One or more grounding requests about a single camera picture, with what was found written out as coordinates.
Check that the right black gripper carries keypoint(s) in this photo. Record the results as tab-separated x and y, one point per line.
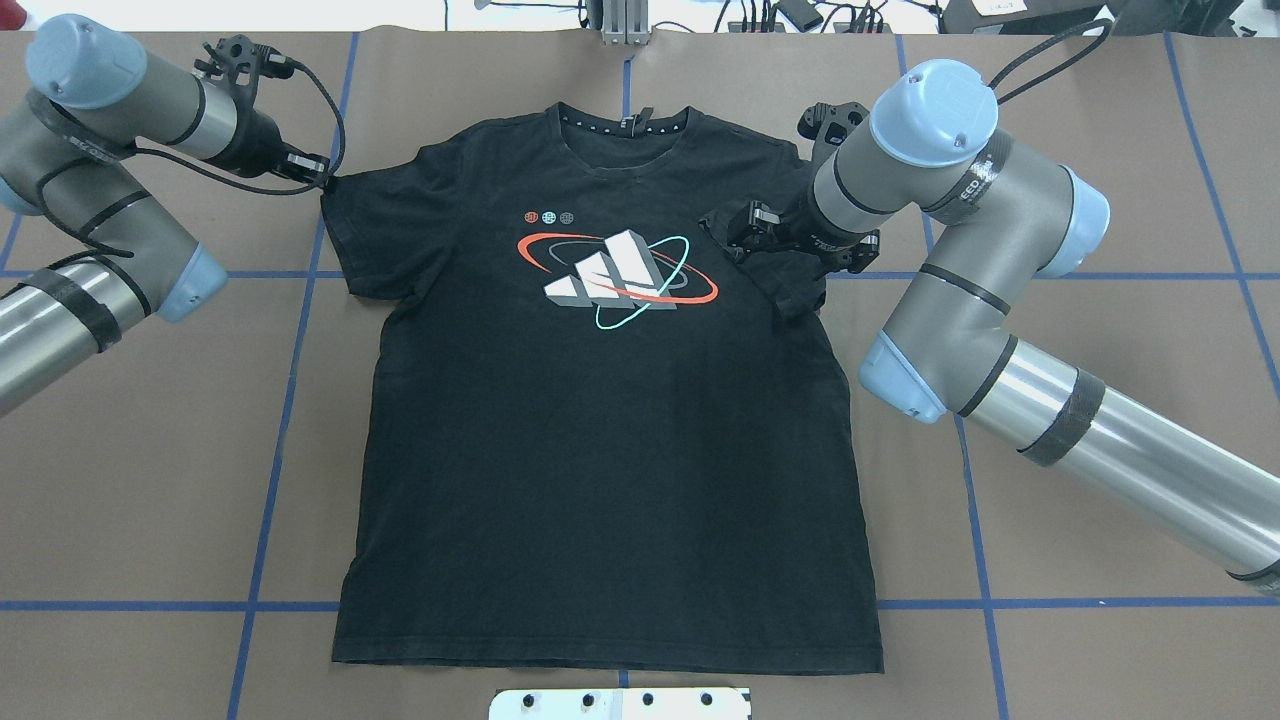
797	231

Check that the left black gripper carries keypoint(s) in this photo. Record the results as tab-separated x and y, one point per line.
258	137

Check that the black graphic t-shirt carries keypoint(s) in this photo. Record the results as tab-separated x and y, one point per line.
596	439

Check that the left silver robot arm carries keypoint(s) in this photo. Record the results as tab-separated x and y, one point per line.
97	98

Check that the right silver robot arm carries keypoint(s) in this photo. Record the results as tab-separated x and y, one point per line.
1009	215

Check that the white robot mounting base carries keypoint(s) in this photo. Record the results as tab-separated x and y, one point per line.
699	702

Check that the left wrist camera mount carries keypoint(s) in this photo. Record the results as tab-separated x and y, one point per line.
237	64

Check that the aluminium frame post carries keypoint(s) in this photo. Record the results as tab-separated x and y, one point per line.
621	22

